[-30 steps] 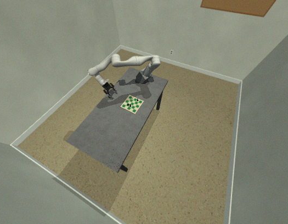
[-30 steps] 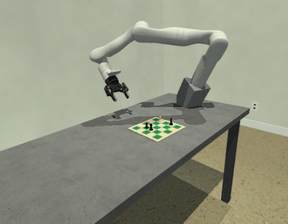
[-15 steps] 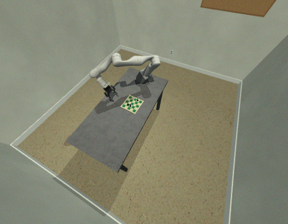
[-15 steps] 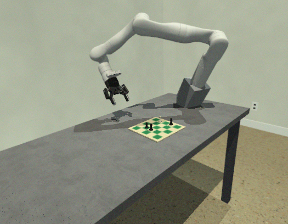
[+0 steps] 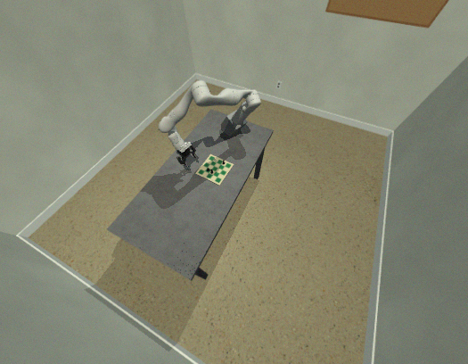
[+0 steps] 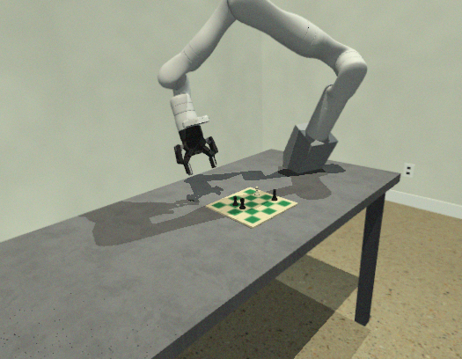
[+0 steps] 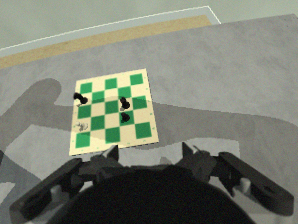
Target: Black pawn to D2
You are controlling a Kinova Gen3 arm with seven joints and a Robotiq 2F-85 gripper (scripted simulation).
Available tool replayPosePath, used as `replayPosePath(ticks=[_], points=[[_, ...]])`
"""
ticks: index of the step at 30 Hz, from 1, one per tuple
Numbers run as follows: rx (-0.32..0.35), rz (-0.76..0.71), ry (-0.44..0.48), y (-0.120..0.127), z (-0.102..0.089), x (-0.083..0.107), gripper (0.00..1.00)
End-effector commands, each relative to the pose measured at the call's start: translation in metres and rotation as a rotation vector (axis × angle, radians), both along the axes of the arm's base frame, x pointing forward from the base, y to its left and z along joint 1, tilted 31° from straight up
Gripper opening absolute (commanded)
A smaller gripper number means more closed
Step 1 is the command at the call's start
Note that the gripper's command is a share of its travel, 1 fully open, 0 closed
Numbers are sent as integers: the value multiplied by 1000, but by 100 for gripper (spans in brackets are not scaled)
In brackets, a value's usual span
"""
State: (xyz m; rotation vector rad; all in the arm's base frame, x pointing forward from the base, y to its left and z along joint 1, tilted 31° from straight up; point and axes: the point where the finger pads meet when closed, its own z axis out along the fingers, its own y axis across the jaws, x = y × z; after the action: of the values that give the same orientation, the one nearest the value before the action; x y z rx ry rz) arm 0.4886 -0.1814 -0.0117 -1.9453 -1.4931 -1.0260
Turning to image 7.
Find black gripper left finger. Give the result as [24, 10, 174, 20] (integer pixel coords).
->
[9, 145, 134, 224]

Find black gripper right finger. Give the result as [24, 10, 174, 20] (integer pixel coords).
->
[163, 142, 294, 224]

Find green and cream chessboard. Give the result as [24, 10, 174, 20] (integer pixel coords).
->
[69, 69, 159, 155]

